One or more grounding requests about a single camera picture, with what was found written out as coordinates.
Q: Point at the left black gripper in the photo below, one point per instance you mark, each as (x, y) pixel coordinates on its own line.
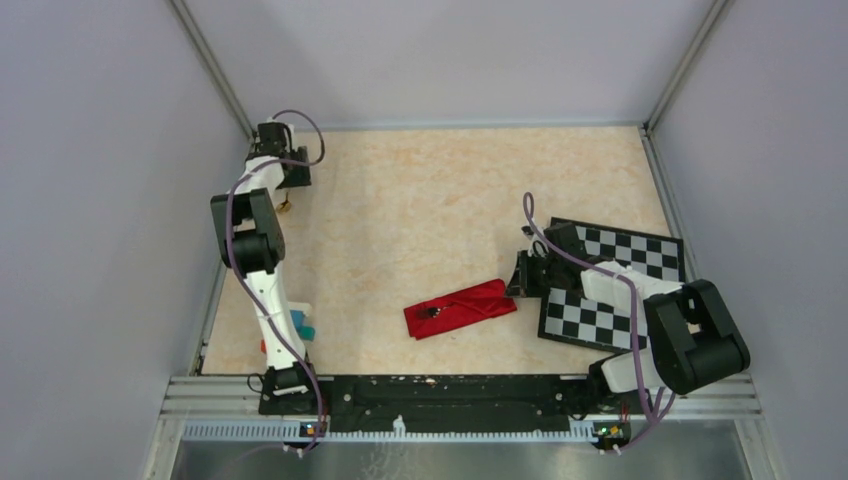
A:
(299, 178)

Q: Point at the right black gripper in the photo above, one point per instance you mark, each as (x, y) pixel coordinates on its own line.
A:
(518, 286)

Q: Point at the red cloth napkin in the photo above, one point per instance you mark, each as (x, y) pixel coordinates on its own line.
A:
(488, 295)

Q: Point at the gold spoon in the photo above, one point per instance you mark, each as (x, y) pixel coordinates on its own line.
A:
(283, 204)

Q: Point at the black fork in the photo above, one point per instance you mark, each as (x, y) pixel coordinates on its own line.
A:
(435, 311)

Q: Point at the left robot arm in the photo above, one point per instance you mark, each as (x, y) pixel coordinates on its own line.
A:
(251, 243)

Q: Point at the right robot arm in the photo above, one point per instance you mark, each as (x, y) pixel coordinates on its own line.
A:
(683, 339)

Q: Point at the black white checkerboard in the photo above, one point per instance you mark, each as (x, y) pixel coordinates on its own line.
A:
(600, 316)

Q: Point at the teal cube block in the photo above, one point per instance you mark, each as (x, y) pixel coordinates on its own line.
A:
(306, 333)

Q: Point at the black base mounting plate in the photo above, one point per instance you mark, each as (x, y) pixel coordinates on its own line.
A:
(447, 403)

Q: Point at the aluminium front rail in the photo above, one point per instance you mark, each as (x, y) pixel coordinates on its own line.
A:
(226, 408)

